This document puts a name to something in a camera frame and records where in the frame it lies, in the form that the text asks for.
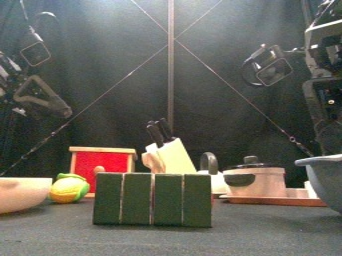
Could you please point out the cream toy knife block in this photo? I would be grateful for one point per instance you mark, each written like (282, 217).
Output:
(174, 158)

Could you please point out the red wooden box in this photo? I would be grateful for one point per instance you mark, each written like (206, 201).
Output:
(101, 161)

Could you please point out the yellow green toy corn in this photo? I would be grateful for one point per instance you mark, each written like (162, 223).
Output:
(67, 190)

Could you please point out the grey blue bowl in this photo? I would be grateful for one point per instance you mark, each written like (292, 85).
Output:
(328, 180)

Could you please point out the peach toy egg half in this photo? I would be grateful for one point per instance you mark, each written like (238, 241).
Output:
(99, 169)

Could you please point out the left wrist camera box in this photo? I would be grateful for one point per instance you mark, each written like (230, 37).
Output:
(35, 53)

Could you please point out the vertical metal frame pole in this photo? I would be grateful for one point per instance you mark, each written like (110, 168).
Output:
(171, 66)

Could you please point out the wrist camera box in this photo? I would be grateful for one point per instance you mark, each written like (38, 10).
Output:
(273, 69)
(35, 53)

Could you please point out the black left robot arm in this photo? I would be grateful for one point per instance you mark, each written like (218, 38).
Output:
(14, 20)

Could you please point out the wooden tray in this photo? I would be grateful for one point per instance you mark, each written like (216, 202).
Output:
(272, 200)

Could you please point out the dark green toy slice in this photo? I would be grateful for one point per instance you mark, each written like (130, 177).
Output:
(137, 199)
(167, 200)
(197, 200)
(107, 198)

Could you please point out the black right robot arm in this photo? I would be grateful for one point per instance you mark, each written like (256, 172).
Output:
(328, 10)

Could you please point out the white bowl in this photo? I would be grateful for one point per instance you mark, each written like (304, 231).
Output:
(22, 193)

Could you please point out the black toy pot lid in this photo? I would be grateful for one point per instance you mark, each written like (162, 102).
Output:
(250, 162)

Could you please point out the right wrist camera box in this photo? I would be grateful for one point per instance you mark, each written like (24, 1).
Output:
(273, 69)

